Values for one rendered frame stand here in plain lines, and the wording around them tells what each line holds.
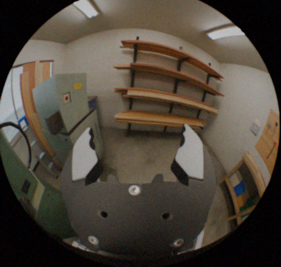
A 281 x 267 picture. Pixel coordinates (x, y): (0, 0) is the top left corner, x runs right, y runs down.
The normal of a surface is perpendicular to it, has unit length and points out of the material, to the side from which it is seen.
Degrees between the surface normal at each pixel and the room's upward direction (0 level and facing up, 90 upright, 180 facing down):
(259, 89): 90
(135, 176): 0
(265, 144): 90
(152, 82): 90
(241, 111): 90
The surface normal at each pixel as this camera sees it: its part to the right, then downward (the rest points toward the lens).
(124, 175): 0.10, -0.84
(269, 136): -0.99, -0.07
